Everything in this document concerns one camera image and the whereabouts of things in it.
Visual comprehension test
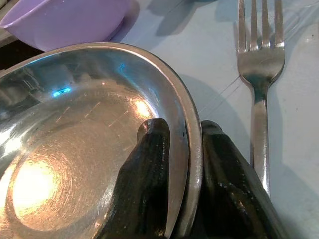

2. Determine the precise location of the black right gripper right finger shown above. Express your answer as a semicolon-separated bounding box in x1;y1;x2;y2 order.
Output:
198;120;294;239

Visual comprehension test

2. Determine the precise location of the steel fork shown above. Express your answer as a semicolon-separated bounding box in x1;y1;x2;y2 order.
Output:
235;0;286;198

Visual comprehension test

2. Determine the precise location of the purple plastic bowl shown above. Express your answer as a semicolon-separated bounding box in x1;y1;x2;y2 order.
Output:
0;0;134;52

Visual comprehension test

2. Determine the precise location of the round steel plate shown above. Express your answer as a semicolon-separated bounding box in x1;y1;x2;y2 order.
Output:
0;41;203;239

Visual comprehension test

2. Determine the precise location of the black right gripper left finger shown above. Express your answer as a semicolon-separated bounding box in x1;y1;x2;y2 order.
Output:
98;118;171;239

